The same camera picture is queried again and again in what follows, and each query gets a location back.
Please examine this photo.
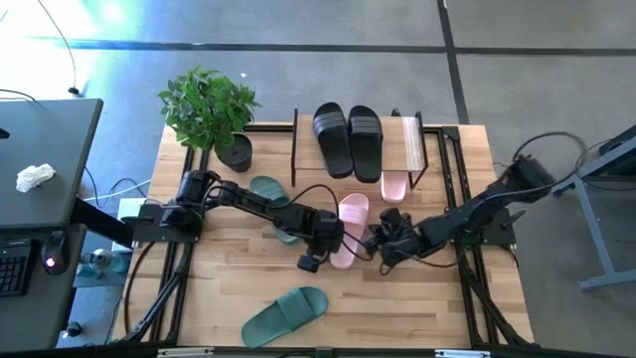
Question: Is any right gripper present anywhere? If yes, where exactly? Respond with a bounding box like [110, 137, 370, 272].
[361, 230, 424, 268]

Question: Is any pink rubber slide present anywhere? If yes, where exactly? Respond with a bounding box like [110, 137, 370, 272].
[381, 170, 408, 205]
[329, 192, 371, 270]

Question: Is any green rubber slide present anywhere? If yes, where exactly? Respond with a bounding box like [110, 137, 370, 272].
[240, 285, 330, 349]
[248, 175, 303, 246]

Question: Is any black rubber slide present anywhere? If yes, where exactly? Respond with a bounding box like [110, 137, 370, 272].
[347, 104, 385, 184]
[312, 101, 355, 180]

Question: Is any green plant in black pot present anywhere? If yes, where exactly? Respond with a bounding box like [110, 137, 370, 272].
[157, 66, 262, 174]

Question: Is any white box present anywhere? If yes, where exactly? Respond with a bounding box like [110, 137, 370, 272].
[111, 197, 149, 254]

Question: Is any clear teal bottle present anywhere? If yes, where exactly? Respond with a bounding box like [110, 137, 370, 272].
[74, 247, 131, 280]

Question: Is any black computer mouse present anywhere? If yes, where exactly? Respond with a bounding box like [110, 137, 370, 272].
[40, 229, 72, 276]

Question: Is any dark grey desk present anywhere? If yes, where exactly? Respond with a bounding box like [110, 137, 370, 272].
[0, 97, 104, 352]

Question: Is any crumpled white tissue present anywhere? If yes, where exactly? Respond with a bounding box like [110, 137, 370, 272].
[15, 163, 58, 194]

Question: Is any black keyboard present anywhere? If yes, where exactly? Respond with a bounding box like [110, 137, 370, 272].
[0, 240, 33, 298]

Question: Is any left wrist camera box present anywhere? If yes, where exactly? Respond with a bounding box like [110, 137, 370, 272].
[296, 253, 322, 274]

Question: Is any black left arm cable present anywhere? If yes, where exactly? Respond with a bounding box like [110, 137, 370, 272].
[289, 183, 345, 228]

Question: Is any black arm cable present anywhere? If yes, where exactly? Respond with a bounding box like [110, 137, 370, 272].
[511, 131, 590, 190]
[289, 183, 345, 228]

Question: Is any wooden shelf black metal frame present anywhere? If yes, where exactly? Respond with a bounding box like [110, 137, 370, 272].
[290, 107, 430, 190]

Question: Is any silver metal bracket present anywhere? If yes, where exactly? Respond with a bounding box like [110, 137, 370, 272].
[434, 349, 492, 358]
[157, 347, 215, 358]

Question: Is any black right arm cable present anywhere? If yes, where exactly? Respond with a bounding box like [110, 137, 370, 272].
[511, 131, 590, 190]

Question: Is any white cable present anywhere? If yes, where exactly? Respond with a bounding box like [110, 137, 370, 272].
[82, 177, 153, 204]

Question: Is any grey desk frame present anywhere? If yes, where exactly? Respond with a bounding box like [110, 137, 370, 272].
[550, 123, 636, 293]

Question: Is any black floor cable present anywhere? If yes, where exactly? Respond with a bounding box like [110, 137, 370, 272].
[37, 0, 80, 96]

